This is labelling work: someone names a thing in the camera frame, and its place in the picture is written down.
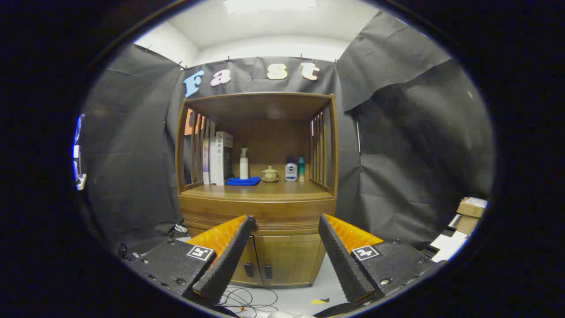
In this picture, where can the wooden drawer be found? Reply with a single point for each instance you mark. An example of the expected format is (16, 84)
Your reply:
(287, 212)

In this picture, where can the thin purple white book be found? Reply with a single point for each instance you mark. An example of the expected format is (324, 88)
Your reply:
(206, 163)

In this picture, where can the white spray bottle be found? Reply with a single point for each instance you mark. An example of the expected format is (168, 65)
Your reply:
(243, 170)

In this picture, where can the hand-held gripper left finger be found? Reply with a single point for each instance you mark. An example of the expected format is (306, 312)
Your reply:
(229, 260)

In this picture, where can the wooden cabinet door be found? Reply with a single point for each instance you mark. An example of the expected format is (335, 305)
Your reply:
(291, 260)
(255, 251)

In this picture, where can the wooden cabinet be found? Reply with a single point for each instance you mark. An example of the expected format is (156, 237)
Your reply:
(260, 106)

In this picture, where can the white bottle with blue cap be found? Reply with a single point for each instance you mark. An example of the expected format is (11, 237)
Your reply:
(291, 172)

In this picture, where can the yellow tape piece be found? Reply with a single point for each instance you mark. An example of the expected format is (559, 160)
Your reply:
(317, 301)

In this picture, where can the thick white book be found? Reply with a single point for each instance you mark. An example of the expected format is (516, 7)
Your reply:
(217, 159)

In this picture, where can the teal bottle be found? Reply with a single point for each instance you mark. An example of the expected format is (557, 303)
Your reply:
(301, 170)

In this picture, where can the cardboard box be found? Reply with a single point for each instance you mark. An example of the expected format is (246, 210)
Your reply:
(467, 224)
(470, 207)

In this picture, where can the blue cloth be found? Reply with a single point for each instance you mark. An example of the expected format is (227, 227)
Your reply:
(242, 181)

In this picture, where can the wooden countertop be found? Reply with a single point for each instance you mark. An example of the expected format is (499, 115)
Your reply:
(282, 187)

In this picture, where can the ceiling light panel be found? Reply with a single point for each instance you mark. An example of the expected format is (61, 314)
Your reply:
(269, 5)

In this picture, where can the beige lidded teacup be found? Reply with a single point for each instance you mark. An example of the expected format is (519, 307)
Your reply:
(269, 174)

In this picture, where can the small white crumpled object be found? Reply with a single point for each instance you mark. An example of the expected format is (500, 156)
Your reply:
(181, 228)

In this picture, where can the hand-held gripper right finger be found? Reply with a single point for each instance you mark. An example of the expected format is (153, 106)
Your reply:
(344, 265)

